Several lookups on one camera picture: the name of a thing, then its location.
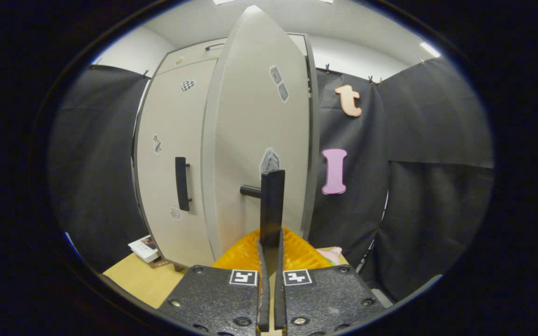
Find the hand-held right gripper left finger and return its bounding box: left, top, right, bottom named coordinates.
left=157, top=228, right=270, bottom=336

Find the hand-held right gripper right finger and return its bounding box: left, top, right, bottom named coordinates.
left=274, top=227, right=386, bottom=336

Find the grey double-door shoe cabinet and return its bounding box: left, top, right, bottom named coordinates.
left=132, top=33, right=320, bottom=272

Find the grey shoe cabinet door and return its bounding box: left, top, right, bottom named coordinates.
left=134, top=58, right=218, bottom=267
left=201, top=6, right=311, bottom=261

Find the grey cabinet drawer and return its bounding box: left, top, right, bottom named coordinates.
left=159, top=34, right=308, bottom=75

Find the pink and green plush toy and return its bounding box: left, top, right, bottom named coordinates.
left=317, top=247, right=343, bottom=265

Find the black backdrop cloth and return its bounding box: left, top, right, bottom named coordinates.
left=47, top=56, right=495, bottom=301

